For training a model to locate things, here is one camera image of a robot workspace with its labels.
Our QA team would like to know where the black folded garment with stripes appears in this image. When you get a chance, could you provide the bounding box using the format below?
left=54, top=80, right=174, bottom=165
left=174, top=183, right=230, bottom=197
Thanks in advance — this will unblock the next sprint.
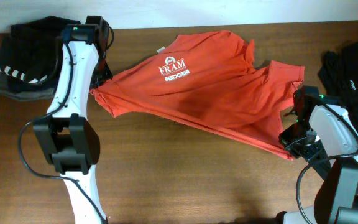
left=0, top=16, right=81, bottom=86

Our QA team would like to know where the grey folded garment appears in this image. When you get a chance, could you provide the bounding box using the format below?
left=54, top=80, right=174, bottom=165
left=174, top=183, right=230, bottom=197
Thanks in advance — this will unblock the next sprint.
left=0, top=72, right=58, bottom=101

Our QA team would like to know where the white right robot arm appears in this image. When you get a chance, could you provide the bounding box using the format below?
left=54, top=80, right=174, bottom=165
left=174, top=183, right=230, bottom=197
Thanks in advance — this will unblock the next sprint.
left=277, top=91, right=358, bottom=223

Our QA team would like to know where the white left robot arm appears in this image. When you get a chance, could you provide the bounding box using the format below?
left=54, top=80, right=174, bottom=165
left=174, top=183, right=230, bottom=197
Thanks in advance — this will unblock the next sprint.
left=33, top=22, right=111, bottom=223

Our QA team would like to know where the orange FRAM t-shirt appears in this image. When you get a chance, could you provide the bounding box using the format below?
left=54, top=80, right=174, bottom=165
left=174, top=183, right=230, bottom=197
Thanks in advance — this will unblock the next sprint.
left=91, top=30, right=305, bottom=159

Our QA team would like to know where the black t-shirt pile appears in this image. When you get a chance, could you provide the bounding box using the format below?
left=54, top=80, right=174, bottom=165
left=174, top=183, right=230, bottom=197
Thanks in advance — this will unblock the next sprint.
left=318, top=42, right=358, bottom=132

